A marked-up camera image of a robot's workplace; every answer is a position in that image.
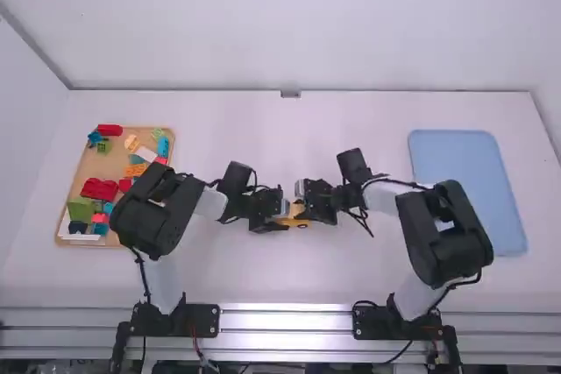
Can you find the silver rails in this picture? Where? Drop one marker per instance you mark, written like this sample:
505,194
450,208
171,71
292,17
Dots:
285,326

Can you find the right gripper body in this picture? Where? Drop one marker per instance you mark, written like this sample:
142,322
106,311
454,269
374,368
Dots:
322,203

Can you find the light green toy brick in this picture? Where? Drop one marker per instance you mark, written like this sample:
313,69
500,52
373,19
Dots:
157,132

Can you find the large green toy brick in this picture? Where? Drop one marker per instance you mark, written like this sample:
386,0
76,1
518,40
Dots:
81,209

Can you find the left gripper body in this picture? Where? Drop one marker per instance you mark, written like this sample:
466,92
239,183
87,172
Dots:
263,209

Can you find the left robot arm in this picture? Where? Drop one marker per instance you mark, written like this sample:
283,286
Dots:
153,212

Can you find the yellow toy car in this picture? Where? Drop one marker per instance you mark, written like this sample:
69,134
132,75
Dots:
293,220

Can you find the white toy brick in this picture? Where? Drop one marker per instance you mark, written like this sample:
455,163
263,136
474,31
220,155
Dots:
146,155

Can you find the pile of toy bricks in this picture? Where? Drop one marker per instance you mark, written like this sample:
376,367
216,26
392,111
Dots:
94,227

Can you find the teal toy brick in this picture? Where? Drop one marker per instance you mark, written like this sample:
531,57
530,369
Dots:
93,137

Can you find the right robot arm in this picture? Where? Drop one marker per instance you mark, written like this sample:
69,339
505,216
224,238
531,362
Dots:
442,234

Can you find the blue mat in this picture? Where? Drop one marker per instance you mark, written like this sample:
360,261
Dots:
464,185

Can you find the large red toy brick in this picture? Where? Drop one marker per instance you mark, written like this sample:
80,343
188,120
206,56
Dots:
100,188

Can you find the tan tray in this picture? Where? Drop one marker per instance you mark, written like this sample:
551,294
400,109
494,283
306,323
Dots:
76,172

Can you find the orange toy brick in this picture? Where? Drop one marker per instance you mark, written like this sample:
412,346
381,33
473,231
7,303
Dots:
136,169

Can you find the cream toy brick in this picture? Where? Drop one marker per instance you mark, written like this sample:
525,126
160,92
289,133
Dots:
132,142

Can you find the cyan toy brick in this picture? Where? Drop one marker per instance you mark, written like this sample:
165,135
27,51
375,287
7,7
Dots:
163,145

